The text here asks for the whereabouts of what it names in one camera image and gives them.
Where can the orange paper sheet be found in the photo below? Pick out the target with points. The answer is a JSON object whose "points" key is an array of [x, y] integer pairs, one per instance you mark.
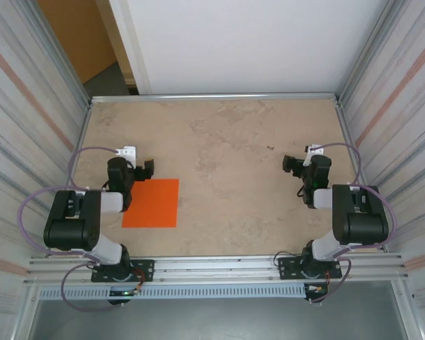
{"points": [[154, 203]]}

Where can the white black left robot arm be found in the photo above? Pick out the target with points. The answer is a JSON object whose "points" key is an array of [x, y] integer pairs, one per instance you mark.
{"points": [[71, 226]]}

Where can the grey metal sheet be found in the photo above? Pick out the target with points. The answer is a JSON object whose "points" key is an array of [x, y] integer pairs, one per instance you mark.
{"points": [[216, 318]]}

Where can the translucent corrugated side panel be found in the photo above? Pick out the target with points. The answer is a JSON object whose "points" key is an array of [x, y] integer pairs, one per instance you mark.
{"points": [[403, 124], [21, 124]]}

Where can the small black controller board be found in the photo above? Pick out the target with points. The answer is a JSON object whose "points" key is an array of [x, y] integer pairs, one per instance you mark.
{"points": [[120, 293], [315, 289]]}

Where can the brown wooden door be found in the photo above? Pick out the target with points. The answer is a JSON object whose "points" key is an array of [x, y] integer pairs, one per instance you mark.
{"points": [[74, 35]]}

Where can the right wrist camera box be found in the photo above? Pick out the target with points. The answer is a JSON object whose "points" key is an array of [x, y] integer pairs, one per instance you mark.
{"points": [[313, 152]]}

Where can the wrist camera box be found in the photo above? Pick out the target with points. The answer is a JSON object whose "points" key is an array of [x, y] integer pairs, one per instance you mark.
{"points": [[313, 152], [126, 151]]}

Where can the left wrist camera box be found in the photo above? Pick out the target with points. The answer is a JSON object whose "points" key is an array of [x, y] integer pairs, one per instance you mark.
{"points": [[126, 151]]}

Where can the aluminium table side rail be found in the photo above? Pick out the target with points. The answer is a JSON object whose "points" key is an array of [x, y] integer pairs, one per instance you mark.
{"points": [[346, 131], [82, 131]]}

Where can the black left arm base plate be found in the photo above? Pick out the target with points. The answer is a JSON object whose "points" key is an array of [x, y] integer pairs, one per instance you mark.
{"points": [[145, 269]]}

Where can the aluminium table end rail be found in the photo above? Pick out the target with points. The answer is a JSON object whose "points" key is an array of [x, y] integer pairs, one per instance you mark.
{"points": [[216, 96]]}

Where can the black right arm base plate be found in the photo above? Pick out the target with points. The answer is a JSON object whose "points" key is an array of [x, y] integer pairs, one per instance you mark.
{"points": [[290, 269]]}

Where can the long aluminium mounting rail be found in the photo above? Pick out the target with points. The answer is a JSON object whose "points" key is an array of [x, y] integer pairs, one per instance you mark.
{"points": [[216, 263]]}

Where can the white door frame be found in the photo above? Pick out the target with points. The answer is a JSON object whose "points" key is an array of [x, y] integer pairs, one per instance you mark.
{"points": [[127, 42]]}

